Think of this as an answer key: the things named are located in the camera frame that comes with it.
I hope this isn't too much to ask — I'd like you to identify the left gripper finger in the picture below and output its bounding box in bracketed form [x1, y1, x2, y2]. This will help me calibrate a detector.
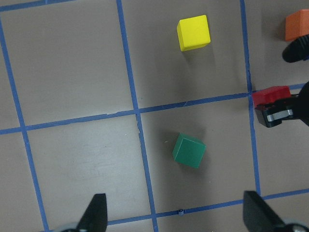
[255, 94, 301, 128]

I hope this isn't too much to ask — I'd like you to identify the orange wooden block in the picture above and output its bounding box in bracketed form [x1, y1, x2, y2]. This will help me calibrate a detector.
[285, 9, 309, 41]

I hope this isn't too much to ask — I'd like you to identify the yellow wooden block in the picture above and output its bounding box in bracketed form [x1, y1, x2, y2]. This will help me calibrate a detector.
[177, 15, 211, 52]

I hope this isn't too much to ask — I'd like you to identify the left gripper camera finger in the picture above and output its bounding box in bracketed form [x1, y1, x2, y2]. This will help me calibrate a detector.
[242, 190, 286, 232]
[76, 193, 108, 232]

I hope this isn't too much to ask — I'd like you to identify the green wooden block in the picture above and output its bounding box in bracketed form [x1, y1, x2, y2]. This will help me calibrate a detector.
[172, 133, 206, 169]

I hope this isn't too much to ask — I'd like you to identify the red wooden block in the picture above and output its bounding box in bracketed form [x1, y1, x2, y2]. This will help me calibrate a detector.
[252, 86, 291, 107]

